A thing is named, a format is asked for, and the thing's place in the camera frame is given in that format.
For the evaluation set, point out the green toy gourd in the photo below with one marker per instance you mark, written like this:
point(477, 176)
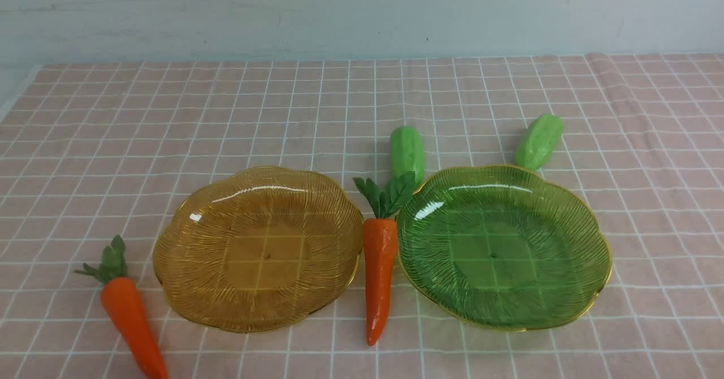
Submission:
point(407, 153)
point(539, 142)

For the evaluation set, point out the toy carrot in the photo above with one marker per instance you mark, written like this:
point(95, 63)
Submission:
point(381, 246)
point(124, 306)

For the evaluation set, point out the amber ribbed plastic plate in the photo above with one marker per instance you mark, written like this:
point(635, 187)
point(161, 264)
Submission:
point(259, 251)

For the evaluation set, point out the green ribbed plastic plate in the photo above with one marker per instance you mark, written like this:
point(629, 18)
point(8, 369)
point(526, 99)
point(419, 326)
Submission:
point(503, 249)

